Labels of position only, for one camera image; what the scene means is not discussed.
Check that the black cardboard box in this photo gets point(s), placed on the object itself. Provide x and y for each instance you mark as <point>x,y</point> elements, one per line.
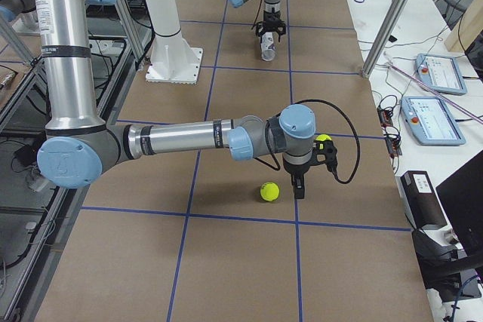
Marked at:
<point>422,201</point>

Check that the blue teach pendant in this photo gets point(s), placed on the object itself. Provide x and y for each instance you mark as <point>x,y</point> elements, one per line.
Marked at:
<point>430,122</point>
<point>440,73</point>

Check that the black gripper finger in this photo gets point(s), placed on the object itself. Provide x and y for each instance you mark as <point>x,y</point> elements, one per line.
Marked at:
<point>281,30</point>
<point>300,193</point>
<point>294,182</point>
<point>259,29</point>

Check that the aluminium frame post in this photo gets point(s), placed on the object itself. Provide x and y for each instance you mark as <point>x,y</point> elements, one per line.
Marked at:
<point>388,25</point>

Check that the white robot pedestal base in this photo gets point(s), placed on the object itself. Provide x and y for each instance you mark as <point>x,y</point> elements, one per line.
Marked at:
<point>172,60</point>

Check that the Roland Garros tennis ball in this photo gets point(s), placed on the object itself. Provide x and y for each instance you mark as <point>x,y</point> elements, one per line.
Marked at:
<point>269,191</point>

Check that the near blue teach pendant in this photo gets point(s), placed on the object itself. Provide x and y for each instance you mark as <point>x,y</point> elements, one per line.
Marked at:
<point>430,122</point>

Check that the small circuit board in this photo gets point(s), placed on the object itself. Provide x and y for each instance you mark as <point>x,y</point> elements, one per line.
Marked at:
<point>385,116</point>

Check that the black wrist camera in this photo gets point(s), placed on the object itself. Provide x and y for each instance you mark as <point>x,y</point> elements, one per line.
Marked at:
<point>324,152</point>

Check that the clear tennis ball can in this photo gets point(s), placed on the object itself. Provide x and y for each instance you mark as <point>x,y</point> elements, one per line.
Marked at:
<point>267,47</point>

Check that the far blue teach pendant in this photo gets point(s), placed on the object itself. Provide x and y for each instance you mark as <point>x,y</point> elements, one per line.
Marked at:
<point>440,73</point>

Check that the Wilson tennis ball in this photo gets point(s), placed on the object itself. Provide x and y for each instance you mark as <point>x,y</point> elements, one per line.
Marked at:
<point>323,137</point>

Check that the small black square pad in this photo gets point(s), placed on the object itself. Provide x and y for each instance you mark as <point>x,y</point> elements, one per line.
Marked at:
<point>392,39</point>

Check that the black computer monitor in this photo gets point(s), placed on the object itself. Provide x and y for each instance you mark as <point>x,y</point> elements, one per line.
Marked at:
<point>461,197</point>

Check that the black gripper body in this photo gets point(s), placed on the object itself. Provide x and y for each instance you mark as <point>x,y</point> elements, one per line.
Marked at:
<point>270,20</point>
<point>296,168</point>

